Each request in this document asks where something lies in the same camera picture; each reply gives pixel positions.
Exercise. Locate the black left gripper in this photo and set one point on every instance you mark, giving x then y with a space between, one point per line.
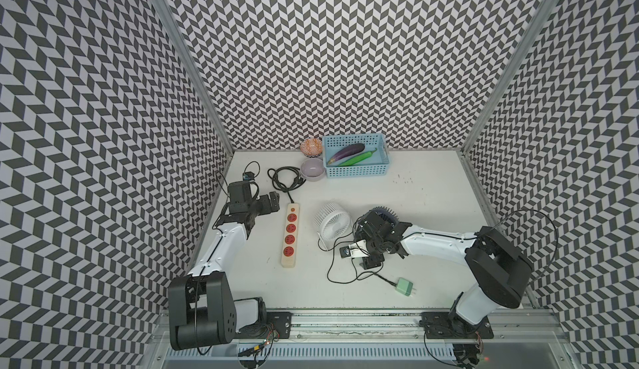
265 205

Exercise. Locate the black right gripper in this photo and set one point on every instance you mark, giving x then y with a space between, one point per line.
372 261

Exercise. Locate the green plug white fan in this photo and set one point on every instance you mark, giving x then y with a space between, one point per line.
404 287

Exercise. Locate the dark blue desk fan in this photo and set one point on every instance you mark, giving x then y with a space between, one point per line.
386 214

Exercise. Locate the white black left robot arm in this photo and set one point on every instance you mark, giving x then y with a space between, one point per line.
202 310

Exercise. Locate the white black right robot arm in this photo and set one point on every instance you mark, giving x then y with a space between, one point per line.
501 270

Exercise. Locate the beige power strip red sockets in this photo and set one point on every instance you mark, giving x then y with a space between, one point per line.
290 239

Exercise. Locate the white desk fan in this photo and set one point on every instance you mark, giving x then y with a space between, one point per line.
332 222

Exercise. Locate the lilac plastic bowl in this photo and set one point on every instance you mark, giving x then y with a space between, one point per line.
313 169

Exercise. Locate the orange blue patterned bowl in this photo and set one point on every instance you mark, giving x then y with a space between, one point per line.
312 148

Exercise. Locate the green toy cucumber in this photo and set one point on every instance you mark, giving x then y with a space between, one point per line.
357 159

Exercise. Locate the light blue perforated basket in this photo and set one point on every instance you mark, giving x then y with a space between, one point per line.
377 165

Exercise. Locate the purple toy eggplant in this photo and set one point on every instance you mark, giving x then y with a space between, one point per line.
346 152

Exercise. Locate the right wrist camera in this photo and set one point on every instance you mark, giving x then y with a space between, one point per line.
352 251

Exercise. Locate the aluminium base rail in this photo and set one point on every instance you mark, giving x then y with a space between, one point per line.
393 338

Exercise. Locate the aluminium corner post left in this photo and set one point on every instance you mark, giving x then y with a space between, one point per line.
184 54

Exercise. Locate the aluminium corner post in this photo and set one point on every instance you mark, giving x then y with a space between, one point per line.
535 27
184 54

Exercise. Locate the aluminium corner post right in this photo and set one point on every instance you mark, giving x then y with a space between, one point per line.
535 27

